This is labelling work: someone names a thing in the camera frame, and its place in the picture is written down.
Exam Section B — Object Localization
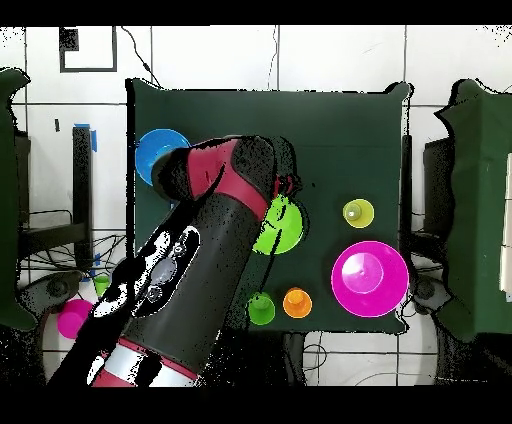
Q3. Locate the lime green bowl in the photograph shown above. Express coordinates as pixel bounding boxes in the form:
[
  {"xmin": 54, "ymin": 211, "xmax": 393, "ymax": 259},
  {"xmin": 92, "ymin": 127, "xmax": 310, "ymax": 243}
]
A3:
[{"xmin": 252, "ymin": 193, "xmax": 308, "ymax": 256}]

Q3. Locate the large pink bowl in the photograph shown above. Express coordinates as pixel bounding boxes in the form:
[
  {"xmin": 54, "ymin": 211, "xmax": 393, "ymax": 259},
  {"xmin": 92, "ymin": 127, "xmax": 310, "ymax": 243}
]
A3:
[{"xmin": 330, "ymin": 240, "xmax": 410, "ymax": 319}]

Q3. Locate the dark green table cloth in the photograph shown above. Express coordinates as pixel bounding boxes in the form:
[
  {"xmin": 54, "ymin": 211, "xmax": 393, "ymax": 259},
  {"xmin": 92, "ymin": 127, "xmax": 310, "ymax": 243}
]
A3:
[{"xmin": 125, "ymin": 77, "xmax": 413, "ymax": 335}]

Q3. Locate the yellow ribbed cup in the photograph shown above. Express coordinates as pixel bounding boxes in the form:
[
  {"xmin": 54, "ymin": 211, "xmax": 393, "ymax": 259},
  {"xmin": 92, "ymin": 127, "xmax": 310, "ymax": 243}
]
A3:
[{"xmin": 341, "ymin": 198, "xmax": 376, "ymax": 230}]

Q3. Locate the orange cup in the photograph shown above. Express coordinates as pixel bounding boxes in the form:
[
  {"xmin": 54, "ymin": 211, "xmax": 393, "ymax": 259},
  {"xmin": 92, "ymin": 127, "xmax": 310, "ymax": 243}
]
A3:
[{"xmin": 282, "ymin": 287, "xmax": 314, "ymax": 320}]

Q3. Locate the large blue bowl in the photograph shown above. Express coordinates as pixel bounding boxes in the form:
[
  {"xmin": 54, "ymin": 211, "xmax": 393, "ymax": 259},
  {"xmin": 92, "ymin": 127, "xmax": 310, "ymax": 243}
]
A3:
[{"xmin": 134, "ymin": 128, "xmax": 192, "ymax": 187}]

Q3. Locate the black box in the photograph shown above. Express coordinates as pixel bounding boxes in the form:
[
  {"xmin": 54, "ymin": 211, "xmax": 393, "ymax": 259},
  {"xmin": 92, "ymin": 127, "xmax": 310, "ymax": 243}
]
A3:
[{"xmin": 422, "ymin": 137, "xmax": 455, "ymax": 237}]

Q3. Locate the black equipment base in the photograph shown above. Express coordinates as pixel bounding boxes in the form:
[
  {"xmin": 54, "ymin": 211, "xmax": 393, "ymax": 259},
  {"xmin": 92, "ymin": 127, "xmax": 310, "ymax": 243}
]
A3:
[
  {"xmin": 17, "ymin": 270, "xmax": 84, "ymax": 317},
  {"xmin": 411, "ymin": 275, "xmax": 451, "ymax": 315}
]

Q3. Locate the green cloth covered table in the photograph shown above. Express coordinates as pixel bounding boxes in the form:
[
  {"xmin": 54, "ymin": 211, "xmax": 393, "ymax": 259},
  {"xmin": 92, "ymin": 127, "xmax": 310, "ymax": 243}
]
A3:
[
  {"xmin": 434, "ymin": 78, "xmax": 512, "ymax": 343},
  {"xmin": 0, "ymin": 66, "xmax": 39, "ymax": 331}
]

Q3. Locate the blue tape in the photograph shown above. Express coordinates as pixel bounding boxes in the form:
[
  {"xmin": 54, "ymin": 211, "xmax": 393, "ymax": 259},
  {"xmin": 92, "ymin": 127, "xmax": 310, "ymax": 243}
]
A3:
[{"xmin": 73, "ymin": 122, "xmax": 98, "ymax": 153}]

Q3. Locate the small green cup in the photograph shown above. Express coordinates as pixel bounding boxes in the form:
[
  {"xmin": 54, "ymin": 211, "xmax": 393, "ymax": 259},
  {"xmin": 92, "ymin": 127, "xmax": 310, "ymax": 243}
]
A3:
[{"xmin": 92, "ymin": 275, "xmax": 112, "ymax": 297}]

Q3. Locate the pink cup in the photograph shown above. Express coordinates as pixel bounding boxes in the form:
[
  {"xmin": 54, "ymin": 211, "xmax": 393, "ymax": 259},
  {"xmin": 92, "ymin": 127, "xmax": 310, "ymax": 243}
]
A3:
[{"xmin": 56, "ymin": 298, "xmax": 94, "ymax": 340}]

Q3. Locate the black post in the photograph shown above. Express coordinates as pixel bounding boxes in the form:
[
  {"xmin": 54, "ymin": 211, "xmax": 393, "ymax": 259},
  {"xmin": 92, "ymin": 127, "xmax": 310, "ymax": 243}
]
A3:
[{"xmin": 400, "ymin": 134, "xmax": 414, "ymax": 257}]

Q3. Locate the black stand frame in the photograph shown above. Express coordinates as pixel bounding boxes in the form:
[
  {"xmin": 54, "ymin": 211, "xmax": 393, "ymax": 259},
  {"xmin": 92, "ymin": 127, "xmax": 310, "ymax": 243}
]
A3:
[{"xmin": 15, "ymin": 124, "xmax": 95, "ymax": 273}]

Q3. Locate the black cable tangle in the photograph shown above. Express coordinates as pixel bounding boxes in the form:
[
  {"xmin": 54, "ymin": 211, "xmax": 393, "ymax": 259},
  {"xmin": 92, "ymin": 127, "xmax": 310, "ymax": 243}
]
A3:
[{"xmin": 17, "ymin": 233, "xmax": 129, "ymax": 281}]

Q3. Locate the dark square floor frame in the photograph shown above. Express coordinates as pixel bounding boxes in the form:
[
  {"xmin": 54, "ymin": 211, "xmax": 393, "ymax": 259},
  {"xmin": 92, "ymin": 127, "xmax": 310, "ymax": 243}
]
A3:
[{"xmin": 58, "ymin": 26, "xmax": 118, "ymax": 74}]

